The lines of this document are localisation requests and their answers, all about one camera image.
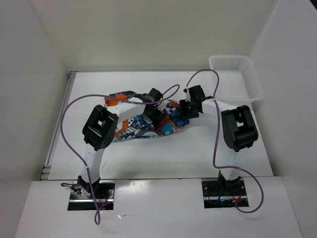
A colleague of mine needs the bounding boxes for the colourful patterned shorts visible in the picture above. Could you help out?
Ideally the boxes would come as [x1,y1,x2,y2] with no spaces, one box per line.
[113,100,190,142]

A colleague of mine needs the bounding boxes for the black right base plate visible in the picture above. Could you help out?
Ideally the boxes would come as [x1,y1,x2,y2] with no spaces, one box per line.
[201,178,249,209]

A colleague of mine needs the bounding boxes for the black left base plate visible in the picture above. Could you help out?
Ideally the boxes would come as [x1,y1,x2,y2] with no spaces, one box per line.
[61,180,115,211]

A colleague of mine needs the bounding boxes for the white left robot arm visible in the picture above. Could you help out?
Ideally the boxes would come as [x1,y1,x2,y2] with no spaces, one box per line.
[77,88,162,198]

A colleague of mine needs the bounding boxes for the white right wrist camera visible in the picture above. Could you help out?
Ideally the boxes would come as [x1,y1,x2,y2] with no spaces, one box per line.
[183,87,191,102]

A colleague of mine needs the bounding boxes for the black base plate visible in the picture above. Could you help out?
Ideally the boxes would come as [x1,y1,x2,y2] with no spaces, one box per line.
[201,178,249,209]
[61,180,115,211]

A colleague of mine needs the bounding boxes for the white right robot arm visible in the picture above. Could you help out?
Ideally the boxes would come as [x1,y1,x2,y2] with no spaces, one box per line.
[179,85,259,196]

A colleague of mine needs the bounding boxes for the white perforated plastic basket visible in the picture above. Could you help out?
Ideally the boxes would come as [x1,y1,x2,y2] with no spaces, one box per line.
[209,55,264,103]

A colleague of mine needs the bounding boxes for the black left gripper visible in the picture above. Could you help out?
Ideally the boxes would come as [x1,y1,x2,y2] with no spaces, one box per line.
[139,105,167,129]

